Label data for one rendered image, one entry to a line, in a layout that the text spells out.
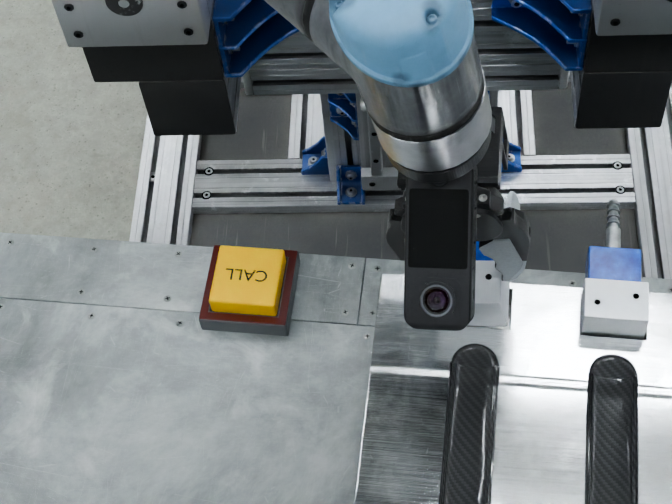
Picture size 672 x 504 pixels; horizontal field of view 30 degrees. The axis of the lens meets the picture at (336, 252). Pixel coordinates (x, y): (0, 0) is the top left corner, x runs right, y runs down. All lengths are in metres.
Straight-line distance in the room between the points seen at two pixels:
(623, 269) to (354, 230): 0.90
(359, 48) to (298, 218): 1.23
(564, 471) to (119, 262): 0.47
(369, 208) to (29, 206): 0.67
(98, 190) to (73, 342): 1.12
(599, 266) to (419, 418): 0.20
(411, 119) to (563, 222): 1.17
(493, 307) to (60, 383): 0.40
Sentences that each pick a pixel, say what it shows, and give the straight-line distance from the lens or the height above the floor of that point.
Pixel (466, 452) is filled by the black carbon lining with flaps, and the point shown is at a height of 0.88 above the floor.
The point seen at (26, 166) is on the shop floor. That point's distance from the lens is 2.34.
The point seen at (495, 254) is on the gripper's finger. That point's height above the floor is 1.00.
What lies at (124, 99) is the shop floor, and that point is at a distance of 2.38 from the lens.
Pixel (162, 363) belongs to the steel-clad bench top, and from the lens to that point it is 1.13.
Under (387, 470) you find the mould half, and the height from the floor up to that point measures 0.88.
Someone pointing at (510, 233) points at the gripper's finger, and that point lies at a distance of 0.90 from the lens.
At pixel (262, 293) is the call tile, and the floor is 0.84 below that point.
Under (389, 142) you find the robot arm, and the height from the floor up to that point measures 1.16.
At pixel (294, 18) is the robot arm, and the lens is 0.76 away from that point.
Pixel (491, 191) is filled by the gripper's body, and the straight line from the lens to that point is 0.87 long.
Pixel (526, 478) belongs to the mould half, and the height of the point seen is 0.88.
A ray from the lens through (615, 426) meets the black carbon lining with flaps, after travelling 1.00.
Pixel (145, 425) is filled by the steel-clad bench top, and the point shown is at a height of 0.80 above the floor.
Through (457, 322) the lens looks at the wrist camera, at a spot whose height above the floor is 1.05.
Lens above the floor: 1.78
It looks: 57 degrees down
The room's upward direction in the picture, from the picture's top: 7 degrees counter-clockwise
